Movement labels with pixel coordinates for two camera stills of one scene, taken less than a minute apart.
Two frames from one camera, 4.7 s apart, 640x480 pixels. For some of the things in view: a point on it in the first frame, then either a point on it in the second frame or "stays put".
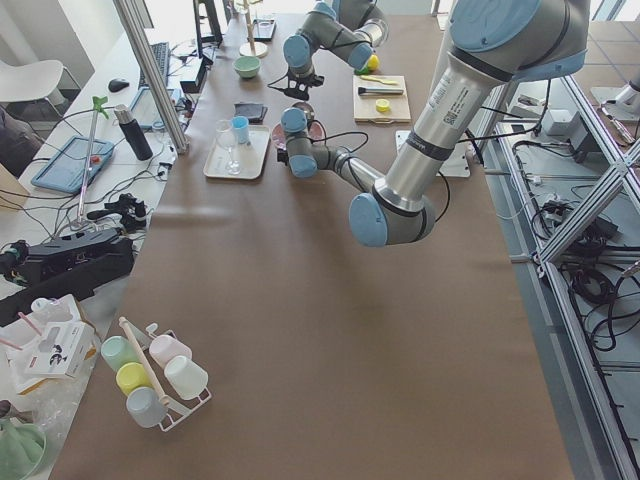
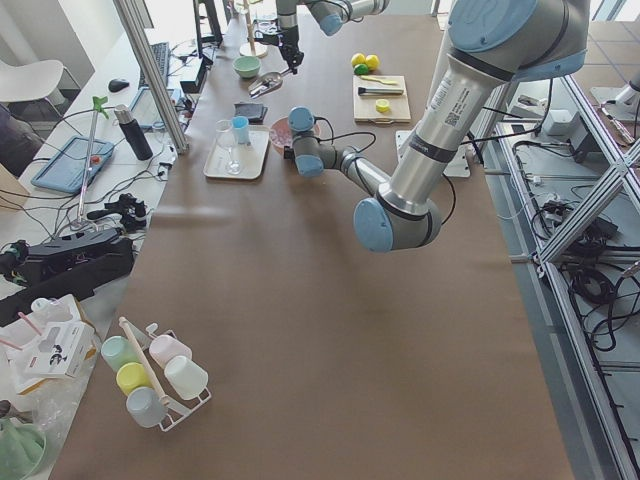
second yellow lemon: x=373 y=62 stays put
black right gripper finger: x=303 y=94 to x=298 y=57
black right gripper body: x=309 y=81 to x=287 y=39
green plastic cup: x=118 y=351 stays put
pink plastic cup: x=164 y=347 stays put
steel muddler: x=382 y=91 stays put
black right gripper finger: x=295 y=93 to x=288 y=56
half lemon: x=382 y=105 stays put
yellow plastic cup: x=132 y=375 stays put
